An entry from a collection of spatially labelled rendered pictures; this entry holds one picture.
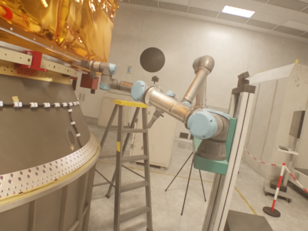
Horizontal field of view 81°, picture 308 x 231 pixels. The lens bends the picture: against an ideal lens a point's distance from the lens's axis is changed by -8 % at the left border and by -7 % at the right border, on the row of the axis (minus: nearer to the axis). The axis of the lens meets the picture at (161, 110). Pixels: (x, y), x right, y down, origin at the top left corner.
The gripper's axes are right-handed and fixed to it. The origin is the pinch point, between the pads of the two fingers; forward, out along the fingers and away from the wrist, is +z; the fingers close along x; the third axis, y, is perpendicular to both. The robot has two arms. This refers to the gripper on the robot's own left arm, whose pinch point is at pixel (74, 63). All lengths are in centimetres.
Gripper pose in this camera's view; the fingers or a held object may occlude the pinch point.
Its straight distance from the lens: 153.6
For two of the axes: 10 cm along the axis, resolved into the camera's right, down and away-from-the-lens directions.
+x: -0.5, 0.5, -10.0
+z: -9.8, -1.8, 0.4
